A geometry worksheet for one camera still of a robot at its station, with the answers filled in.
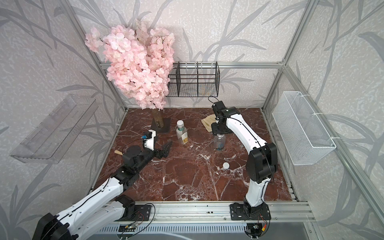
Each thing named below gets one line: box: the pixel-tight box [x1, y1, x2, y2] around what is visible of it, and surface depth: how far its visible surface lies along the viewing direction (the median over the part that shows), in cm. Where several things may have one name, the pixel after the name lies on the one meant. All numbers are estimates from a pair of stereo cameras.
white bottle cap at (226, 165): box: [222, 162, 230, 170], surface depth 91 cm
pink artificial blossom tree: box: [84, 20, 175, 133], surface depth 66 cm
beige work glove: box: [201, 114, 217, 133], surface depth 114 cm
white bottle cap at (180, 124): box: [176, 120, 184, 128], surface depth 88 cm
